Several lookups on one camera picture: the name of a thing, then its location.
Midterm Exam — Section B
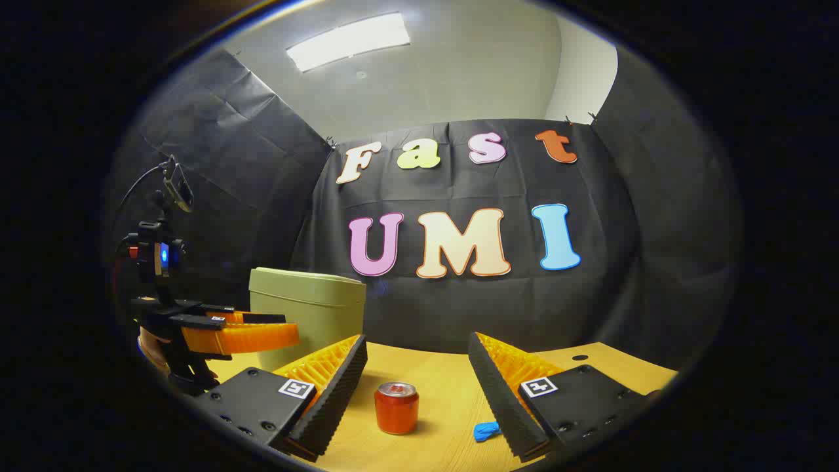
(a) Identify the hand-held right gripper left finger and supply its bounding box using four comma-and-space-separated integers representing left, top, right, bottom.
190, 334, 369, 463

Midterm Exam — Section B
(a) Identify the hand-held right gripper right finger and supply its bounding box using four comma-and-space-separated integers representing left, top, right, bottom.
467, 332, 663, 463

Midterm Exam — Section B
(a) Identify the green desktop garbage bin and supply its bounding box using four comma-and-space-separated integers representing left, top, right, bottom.
248, 267, 368, 372

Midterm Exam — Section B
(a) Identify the red pop can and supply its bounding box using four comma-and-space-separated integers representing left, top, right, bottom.
374, 382, 420, 435

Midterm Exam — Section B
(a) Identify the wooden desktop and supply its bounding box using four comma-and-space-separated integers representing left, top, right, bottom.
210, 341, 679, 472

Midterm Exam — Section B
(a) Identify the black backdrop cloth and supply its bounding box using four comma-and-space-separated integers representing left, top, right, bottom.
108, 49, 741, 374

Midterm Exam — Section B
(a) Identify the ceiling light panel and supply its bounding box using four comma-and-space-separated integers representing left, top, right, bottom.
286, 12, 412, 73

